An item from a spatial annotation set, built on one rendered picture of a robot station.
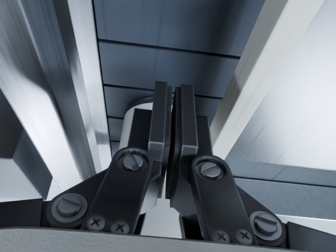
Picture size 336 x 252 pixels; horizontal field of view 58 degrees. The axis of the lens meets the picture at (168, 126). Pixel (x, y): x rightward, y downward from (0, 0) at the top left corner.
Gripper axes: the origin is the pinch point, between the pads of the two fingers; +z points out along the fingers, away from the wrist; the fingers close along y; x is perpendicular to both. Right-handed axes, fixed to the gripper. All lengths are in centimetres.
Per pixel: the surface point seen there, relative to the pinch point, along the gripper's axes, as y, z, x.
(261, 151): 12.9, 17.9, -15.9
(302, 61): 10.4, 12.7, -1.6
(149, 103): -1.0, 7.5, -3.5
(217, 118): 3.1, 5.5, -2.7
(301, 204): 21.5, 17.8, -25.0
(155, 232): 0.1, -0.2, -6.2
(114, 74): -3.3, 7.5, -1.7
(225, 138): 3.6, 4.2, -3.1
